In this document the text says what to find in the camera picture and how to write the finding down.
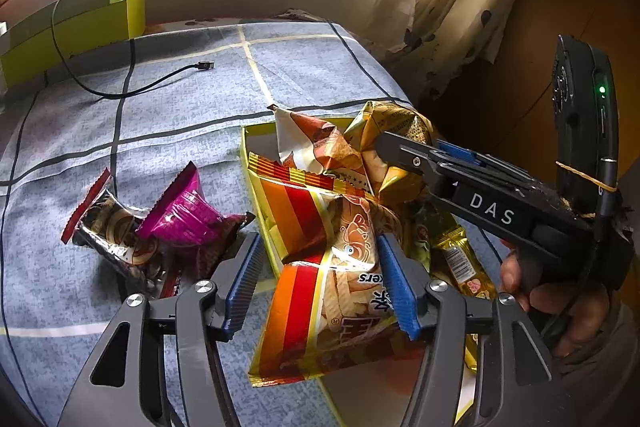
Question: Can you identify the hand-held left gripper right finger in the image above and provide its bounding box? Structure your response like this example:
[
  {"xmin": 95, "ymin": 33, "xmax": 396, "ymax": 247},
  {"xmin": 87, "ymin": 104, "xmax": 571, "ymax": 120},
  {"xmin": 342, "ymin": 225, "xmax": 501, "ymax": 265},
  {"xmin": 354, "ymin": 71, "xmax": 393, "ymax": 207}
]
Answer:
[{"xmin": 376, "ymin": 234, "xmax": 568, "ymax": 427}]

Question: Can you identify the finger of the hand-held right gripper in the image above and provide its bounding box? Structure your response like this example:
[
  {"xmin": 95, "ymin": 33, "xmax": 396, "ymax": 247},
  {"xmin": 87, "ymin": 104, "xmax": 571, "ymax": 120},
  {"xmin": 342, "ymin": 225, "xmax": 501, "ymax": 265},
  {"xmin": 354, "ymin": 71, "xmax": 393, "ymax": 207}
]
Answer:
[
  {"xmin": 437, "ymin": 139, "xmax": 506, "ymax": 172},
  {"xmin": 375, "ymin": 132, "xmax": 453, "ymax": 194}
]

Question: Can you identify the white and orange snack packet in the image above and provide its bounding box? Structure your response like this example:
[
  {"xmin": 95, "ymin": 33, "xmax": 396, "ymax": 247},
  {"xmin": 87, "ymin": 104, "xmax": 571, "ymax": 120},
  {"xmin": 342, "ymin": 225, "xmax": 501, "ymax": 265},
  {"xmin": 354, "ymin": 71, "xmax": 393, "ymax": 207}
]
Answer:
[{"xmin": 268, "ymin": 104, "xmax": 361, "ymax": 178}]

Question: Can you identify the long yellow-green cardboard box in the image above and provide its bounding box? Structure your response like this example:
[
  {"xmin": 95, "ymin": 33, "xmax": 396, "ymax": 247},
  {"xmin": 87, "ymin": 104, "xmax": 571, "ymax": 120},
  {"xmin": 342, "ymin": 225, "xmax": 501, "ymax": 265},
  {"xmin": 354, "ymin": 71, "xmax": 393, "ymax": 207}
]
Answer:
[{"xmin": 0, "ymin": 0, "xmax": 147, "ymax": 88}]

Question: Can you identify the person's right forearm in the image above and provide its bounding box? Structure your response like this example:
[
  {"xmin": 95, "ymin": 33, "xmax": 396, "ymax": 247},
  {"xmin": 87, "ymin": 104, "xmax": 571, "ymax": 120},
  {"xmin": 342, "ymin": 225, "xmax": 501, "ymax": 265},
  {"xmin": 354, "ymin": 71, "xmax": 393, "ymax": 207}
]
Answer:
[{"xmin": 550, "ymin": 302, "xmax": 640, "ymax": 427}]

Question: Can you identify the dark brown snack packet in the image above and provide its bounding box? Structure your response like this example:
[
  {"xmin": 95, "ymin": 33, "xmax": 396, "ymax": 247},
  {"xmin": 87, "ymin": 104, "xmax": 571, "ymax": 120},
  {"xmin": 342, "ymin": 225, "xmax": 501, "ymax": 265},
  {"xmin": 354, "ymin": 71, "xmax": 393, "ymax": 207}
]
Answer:
[{"xmin": 61, "ymin": 168, "xmax": 186, "ymax": 300}]

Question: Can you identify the grey plaid bed sheet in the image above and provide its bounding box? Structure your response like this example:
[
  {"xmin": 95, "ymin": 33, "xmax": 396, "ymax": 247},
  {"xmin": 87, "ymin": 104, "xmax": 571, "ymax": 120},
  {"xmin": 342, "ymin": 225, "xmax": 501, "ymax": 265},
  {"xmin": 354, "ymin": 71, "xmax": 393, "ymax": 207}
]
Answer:
[{"xmin": 0, "ymin": 19, "xmax": 416, "ymax": 427}]

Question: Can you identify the person's right hand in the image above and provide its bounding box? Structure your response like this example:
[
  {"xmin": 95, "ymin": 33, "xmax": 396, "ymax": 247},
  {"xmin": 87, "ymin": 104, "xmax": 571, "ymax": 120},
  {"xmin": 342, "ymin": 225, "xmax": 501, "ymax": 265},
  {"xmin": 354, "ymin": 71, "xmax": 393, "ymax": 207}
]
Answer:
[{"xmin": 500, "ymin": 251, "xmax": 612, "ymax": 358}]

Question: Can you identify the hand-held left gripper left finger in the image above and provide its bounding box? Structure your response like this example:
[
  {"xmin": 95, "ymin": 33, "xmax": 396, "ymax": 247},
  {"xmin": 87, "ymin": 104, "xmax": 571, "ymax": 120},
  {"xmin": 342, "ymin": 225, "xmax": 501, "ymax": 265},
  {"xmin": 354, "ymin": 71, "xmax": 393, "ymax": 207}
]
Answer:
[{"xmin": 57, "ymin": 232, "xmax": 266, "ymax": 427}]

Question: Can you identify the magenta snack packet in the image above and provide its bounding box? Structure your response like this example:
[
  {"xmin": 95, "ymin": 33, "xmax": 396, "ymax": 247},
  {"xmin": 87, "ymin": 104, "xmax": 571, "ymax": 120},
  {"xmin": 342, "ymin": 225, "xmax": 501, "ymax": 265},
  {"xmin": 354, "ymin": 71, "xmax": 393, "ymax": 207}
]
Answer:
[{"xmin": 135, "ymin": 161, "xmax": 258, "ymax": 278}]

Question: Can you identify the black cable with plug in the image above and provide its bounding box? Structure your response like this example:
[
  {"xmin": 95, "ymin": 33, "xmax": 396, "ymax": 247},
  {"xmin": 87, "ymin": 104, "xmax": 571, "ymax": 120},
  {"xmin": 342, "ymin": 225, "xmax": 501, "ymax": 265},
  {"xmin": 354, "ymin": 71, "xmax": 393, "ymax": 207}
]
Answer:
[{"xmin": 51, "ymin": 0, "xmax": 216, "ymax": 98}]

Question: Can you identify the gold packet with white label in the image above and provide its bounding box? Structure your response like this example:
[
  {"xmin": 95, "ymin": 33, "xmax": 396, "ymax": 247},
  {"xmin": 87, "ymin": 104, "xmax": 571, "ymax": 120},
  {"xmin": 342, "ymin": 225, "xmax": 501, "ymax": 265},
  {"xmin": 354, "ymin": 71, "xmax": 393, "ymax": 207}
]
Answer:
[{"xmin": 430, "ymin": 227, "xmax": 498, "ymax": 303}]

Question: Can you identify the yellow-green cardboard tray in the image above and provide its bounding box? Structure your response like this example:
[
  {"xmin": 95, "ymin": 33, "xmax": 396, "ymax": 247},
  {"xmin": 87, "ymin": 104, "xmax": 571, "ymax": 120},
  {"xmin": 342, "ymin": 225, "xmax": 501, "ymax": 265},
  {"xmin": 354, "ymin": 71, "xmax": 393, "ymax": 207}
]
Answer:
[{"xmin": 240, "ymin": 117, "xmax": 481, "ymax": 427}]

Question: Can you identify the large orange striped cracker bag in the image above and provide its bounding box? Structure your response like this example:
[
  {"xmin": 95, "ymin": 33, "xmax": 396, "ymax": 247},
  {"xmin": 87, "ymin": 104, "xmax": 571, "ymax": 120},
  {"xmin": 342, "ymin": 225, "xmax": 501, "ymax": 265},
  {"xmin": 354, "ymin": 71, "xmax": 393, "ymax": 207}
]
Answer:
[{"xmin": 247, "ymin": 152, "xmax": 436, "ymax": 388}]

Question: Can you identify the yellow puffed snack bag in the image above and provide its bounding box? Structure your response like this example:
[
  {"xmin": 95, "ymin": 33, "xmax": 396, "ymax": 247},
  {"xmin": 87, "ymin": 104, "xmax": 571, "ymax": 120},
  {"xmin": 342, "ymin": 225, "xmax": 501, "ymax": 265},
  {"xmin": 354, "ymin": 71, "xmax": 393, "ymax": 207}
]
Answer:
[{"xmin": 345, "ymin": 101, "xmax": 441, "ymax": 208}]

